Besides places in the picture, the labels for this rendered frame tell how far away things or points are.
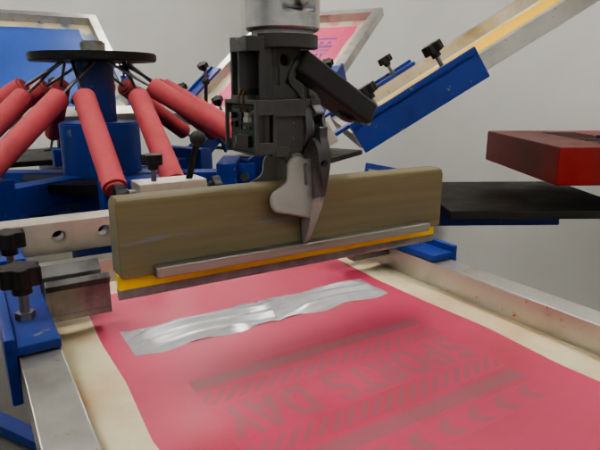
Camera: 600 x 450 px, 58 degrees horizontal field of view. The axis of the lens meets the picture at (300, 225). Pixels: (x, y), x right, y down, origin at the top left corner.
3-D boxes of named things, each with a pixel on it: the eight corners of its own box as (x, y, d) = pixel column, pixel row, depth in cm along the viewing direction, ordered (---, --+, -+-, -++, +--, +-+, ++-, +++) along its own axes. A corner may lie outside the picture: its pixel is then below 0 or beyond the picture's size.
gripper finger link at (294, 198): (265, 248, 57) (257, 159, 56) (313, 240, 60) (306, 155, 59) (280, 251, 54) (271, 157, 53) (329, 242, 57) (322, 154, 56)
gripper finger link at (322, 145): (295, 197, 59) (287, 116, 58) (309, 196, 59) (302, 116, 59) (319, 198, 55) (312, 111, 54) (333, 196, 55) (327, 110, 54)
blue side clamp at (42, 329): (68, 392, 55) (60, 329, 54) (12, 407, 53) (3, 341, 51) (33, 297, 80) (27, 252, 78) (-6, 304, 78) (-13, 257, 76)
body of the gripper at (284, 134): (224, 154, 58) (220, 36, 55) (293, 149, 63) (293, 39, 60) (257, 162, 52) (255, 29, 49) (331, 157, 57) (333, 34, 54)
